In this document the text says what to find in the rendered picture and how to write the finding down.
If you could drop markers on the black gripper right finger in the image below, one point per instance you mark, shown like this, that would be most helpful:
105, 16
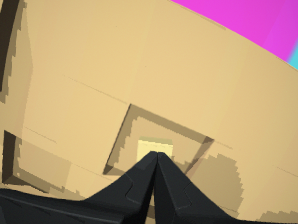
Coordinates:
178, 201

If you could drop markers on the pale yellow block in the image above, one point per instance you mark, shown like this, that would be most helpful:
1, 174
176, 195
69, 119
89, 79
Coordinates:
147, 144

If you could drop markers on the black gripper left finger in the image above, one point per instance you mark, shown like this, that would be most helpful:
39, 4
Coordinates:
125, 201

